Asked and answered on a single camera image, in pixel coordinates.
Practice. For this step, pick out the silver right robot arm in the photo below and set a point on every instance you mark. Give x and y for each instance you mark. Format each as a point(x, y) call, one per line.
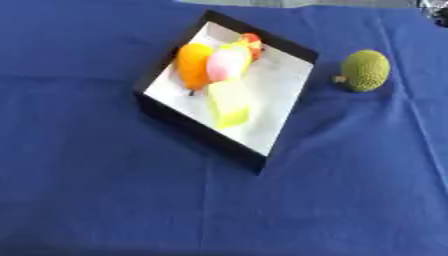
point(437, 10)

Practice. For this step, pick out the green bumpy toy fruit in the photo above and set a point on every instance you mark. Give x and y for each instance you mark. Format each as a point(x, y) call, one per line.
point(365, 70)

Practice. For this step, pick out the black box with white inside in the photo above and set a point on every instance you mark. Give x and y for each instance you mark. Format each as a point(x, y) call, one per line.
point(274, 86)

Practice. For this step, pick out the red and yellow toy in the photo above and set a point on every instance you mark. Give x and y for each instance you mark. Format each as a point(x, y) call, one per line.
point(254, 42)

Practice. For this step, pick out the pink and white toy peach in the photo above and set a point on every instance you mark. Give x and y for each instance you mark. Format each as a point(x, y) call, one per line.
point(226, 62)

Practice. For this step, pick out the orange toy fruit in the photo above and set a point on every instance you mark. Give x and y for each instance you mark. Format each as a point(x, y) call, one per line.
point(193, 65)

